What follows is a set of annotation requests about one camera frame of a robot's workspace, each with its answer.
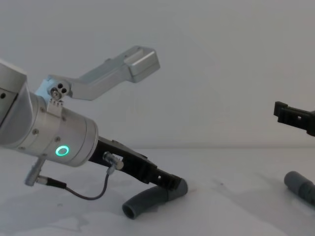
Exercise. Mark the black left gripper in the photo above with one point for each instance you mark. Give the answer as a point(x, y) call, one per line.
point(130, 164)

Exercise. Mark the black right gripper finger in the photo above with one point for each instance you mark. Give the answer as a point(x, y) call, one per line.
point(290, 113)

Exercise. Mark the curved grey pipe elbow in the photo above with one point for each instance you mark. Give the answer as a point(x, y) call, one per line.
point(147, 196)

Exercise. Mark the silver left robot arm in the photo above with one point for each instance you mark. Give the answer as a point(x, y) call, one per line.
point(49, 127)

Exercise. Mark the white table cloth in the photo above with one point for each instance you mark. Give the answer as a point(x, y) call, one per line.
point(221, 211)

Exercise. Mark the straight grey pipe piece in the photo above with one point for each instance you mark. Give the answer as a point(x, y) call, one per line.
point(299, 185)

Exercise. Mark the white curtain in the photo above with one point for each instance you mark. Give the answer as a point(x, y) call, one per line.
point(209, 61)

